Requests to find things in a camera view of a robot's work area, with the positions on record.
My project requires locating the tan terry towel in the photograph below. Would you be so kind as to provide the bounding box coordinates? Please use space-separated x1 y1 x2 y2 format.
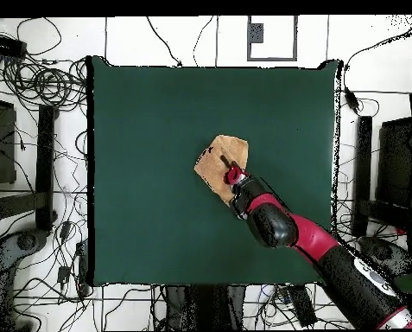
193 134 250 205

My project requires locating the dark green table cloth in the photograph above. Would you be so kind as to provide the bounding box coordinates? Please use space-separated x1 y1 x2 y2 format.
91 55 343 287

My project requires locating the small grey square plate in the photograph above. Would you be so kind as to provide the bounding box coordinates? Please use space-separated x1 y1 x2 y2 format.
250 22 264 44

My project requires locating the black stand base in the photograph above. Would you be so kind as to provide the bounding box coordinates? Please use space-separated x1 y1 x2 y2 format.
0 104 59 232
351 115 412 239

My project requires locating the black power strip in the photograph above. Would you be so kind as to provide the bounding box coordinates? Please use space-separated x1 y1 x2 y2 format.
0 33 28 59
286 284 319 328

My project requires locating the black box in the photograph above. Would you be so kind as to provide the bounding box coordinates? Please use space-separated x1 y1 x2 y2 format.
376 116 412 208
0 96 17 186

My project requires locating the dark grey tripod base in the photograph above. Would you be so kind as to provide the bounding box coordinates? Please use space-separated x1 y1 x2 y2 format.
358 234 412 278
0 227 51 331

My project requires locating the long black cable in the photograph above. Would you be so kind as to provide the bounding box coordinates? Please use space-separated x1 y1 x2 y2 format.
145 16 183 67

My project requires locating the thin black cable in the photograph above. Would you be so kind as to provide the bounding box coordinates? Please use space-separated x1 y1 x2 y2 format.
192 15 216 67

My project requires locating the blue cable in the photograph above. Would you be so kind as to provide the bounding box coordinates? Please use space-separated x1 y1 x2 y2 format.
259 284 278 299

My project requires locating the black stand frame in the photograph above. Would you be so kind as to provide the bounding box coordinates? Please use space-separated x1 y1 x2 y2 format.
163 284 246 331

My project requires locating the black cable with adapter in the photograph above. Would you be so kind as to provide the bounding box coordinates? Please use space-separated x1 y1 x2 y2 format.
342 20 412 116

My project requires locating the coiled black cable bundle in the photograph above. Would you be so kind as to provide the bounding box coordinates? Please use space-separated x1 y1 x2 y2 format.
1 57 89 112

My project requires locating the looped black cable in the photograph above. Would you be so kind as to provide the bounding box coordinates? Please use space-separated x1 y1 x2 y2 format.
16 16 63 56

